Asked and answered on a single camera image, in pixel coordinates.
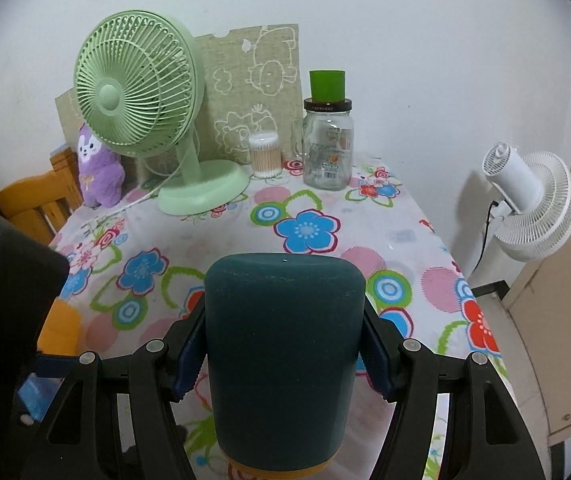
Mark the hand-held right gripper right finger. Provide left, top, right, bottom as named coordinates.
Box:
left=358, top=305, right=549, bottom=480

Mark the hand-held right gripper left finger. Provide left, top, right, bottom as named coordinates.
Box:
left=18, top=305, right=211, bottom=480

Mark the dark teal cup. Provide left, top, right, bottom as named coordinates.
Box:
left=204, top=253, right=367, bottom=472

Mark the small green cup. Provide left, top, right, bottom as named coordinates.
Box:
left=309, top=69, right=346, bottom=102

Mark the orange object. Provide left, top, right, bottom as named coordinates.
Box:
left=38, top=300, right=83, bottom=356

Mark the wooden chair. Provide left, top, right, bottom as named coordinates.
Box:
left=0, top=145, right=86, bottom=246

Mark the blue object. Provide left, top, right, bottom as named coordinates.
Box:
left=20, top=352, right=66, bottom=421

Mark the floral tablecloth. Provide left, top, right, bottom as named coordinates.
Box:
left=48, top=157, right=509, bottom=480

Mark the purple plush toy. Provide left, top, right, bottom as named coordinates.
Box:
left=76, top=122, right=127, bottom=209

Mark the plain beige burlap board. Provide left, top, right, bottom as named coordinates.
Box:
left=55, top=87, right=86, bottom=153

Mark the beige wooden door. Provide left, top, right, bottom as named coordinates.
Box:
left=500, top=25, right=571, bottom=446

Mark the green desk fan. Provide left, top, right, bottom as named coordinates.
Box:
left=74, top=12, right=252, bottom=217

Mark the glass jar mug black lid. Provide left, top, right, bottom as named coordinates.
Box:
left=293, top=97, right=355, bottom=192

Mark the cotton swab container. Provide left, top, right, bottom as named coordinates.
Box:
left=248, top=131, right=283, bottom=179

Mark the white standing fan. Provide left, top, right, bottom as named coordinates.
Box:
left=468, top=142, right=571, bottom=286

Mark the beige burlap board cartoon print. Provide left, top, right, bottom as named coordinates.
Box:
left=192, top=23, right=302, bottom=173

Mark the white fan cable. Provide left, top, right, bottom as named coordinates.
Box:
left=82, top=167, right=183, bottom=231

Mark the black fan cable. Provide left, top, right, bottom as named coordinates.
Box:
left=475, top=200, right=499, bottom=272

